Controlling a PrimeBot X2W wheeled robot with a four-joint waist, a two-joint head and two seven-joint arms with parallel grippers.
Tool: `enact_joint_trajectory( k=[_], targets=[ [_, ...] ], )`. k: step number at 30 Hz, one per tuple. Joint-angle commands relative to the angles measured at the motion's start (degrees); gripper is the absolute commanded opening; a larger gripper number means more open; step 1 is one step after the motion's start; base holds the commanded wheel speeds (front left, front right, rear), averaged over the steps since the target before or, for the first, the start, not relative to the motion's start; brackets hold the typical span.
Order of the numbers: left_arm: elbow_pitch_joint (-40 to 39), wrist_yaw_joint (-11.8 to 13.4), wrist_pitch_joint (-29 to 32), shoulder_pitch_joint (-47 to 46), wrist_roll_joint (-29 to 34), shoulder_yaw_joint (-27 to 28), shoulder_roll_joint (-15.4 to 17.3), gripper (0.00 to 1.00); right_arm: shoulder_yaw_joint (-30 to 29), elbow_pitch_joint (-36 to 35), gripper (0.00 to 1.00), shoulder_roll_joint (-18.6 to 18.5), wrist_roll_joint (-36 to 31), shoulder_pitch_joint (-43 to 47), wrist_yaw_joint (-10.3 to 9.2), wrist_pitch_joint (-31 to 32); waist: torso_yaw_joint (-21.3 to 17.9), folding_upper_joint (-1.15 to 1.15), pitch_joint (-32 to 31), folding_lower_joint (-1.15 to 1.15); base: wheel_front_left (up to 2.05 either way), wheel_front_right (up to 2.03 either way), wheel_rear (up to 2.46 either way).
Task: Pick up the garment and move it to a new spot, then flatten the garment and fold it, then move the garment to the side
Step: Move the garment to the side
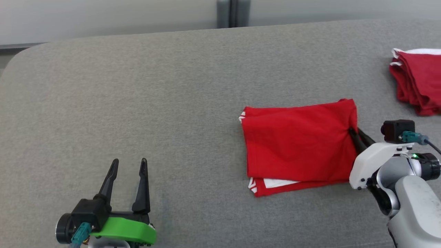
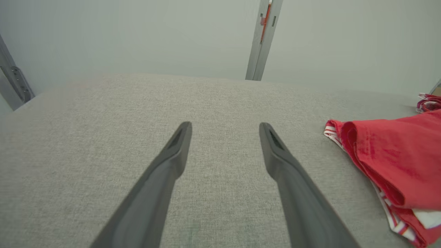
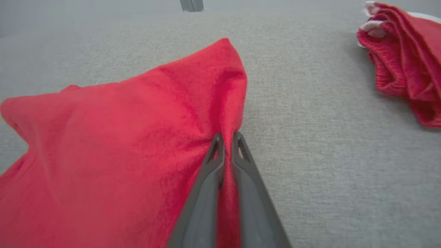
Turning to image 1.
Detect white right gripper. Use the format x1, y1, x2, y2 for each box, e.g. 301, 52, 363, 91
348, 127, 414, 190

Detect grey partition post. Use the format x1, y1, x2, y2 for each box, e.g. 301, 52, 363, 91
216, 0, 251, 29

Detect red shorts with white stripe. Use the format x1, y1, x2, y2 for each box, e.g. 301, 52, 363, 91
389, 48, 441, 116

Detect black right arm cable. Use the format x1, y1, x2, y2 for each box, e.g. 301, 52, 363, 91
400, 131, 441, 155

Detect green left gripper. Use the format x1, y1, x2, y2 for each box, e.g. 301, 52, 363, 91
90, 158, 157, 247

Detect red Bulls 23 jersey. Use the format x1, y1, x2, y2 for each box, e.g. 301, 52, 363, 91
238, 99, 359, 197

